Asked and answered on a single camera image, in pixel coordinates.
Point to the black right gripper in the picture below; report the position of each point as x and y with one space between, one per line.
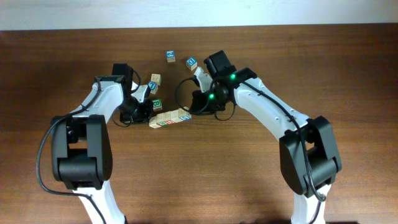
197 107

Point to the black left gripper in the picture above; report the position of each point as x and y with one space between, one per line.
143 117

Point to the wooden block with elephant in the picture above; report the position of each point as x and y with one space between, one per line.
153 123

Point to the wooden block blue edge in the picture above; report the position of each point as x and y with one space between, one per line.
184 115

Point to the wooden block number 8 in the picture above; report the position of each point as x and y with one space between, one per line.
168 118

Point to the wooden block number 5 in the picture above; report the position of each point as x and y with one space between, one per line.
160 119

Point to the wooden block green letter N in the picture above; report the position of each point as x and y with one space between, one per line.
175 117

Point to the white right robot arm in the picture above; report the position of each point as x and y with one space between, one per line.
309 156

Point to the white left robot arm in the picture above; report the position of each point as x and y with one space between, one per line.
81 152

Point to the wooden block green letter B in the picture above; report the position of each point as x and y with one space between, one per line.
157 105

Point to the wooden block blue letter T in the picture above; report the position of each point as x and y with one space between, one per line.
153 86

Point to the wooden block with dog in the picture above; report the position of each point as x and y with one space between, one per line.
156 78

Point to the wooden block blue letter D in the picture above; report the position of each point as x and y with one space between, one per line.
191 63

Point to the wooden block blue letter Z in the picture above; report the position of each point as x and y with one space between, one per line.
170 56

